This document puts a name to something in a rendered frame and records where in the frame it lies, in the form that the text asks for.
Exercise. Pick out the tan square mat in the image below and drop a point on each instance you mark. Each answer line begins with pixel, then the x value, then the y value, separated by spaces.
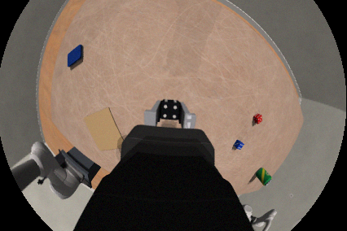
pixel 104 130

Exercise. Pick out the blue die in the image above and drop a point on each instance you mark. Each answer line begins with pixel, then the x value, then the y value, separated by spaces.
pixel 238 144

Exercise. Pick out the red die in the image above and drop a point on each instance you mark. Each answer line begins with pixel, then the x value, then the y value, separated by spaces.
pixel 257 119

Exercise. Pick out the green soda can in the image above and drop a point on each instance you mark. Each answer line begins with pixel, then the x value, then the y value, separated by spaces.
pixel 263 176

